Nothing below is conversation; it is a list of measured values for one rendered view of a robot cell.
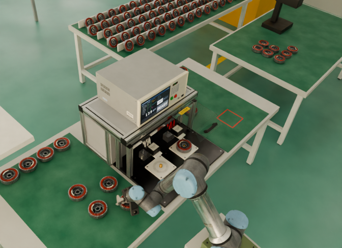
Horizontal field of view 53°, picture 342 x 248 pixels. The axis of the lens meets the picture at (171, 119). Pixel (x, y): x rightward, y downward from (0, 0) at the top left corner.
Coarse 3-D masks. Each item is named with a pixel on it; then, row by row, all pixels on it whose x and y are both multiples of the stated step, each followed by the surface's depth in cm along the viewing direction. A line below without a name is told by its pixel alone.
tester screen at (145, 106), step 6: (168, 90) 210; (156, 96) 202; (162, 96) 207; (168, 96) 213; (150, 102) 200; (156, 102) 206; (162, 102) 211; (144, 108) 198; (150, 108) 204; (156, 108) 209; (144, 114) 202; (144, 120) 206
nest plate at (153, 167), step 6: (156, 162) 230; (162, 162) 230; (168, 162) 230; (150, 168) 225; (156, 168) 226; (162, 168) 226; (168, 168) 227; (174, 168) 227; (156, 174) 222; (162, 174) 222
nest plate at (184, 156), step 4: (192, 144) 244; (172, 148) 240; (176, 148) 240; (192, 148) 241; (196, 148) 242; (176, 152) 237; (180, 152) 238; (188, 152) 238; (192, 152) 239; (180, 156) 236; (184, 156) 236; (188, 156) 236
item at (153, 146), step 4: (140, 144) 225; (152, 144) 222; (156, 144) 223; (144, 148) 223; (148, 148) 220; (152, 148) 220; (156, 148) 220; (152, 152) 219; (156, 152) 221; (160, 152) 223; (156, 156) 221
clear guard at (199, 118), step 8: (192, 104) 233; (200, 104) 234; (176, 112) 225; (192, 112) 227; (200, 112) 227; (208, 112) 228; (184, 120) 220; (192, 120) 221; (200, 120) 222; (208, 120) 222; (216, 120) 227; (192, 128) 216; (200, 128) 217; (208, 128) 221; (216, 128) 226; (200, 136) 216
